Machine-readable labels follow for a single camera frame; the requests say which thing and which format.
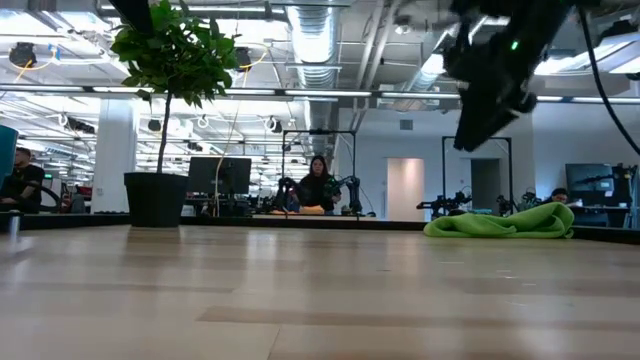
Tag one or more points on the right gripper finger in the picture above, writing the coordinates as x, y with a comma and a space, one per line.
482, 122

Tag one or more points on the green microfiber towel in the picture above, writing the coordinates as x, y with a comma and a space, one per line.
500, 225

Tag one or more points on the background black robot arm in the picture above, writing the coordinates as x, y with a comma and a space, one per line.
445, 202
525, 200
352, 192
286, 192

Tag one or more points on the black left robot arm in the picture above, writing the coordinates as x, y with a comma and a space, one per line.
132, 12

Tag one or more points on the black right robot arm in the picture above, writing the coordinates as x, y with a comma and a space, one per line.
530, 12

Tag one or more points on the white door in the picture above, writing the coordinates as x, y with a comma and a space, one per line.
405, 190

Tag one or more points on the person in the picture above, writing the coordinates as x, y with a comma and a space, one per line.
559, 195
320, 190
27, 180

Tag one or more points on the black computer monitor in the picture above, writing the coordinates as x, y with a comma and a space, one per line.
587, 177
220, 175

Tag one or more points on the green leafy plant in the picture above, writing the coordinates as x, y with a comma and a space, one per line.
170, 50

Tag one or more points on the black plant pot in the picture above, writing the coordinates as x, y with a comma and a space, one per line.
156, 200

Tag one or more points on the white pillar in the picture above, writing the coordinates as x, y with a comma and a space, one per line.
112, 150

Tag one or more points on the teal plastic bin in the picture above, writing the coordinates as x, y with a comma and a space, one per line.
7, 155

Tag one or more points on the black background rig frame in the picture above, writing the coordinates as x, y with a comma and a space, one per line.
509, 170
320, 132

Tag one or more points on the silver ventilation duct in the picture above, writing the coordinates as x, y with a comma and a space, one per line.
315, 35
430, 70

